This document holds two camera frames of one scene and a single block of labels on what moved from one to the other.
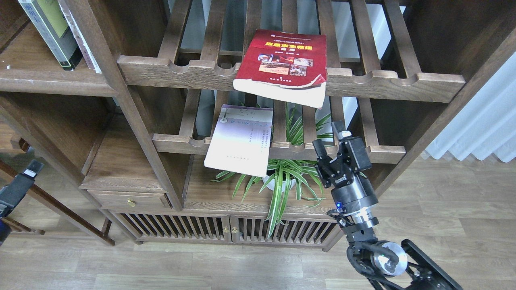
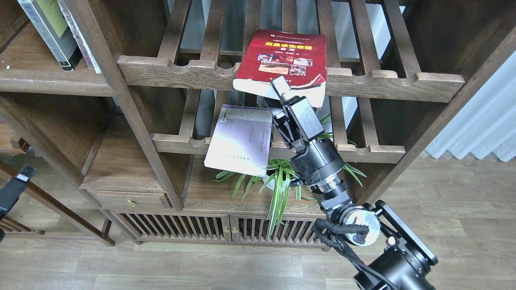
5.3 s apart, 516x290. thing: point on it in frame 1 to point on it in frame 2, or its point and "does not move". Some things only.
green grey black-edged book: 47,19 does not move
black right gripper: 351,193 to 315,163
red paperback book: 288,67 does not move
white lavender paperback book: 241,140 does not move
